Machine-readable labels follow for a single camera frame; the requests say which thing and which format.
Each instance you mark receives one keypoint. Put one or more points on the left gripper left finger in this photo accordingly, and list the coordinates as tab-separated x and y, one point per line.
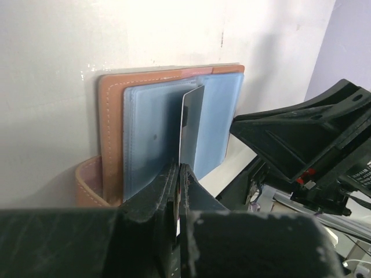
146	227

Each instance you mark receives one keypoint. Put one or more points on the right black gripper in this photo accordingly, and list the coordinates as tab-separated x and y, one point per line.
321	145

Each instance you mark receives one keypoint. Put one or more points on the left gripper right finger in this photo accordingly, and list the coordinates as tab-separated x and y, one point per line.
217	242

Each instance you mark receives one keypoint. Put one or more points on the tan leather card holder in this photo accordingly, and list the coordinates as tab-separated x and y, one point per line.
139	122

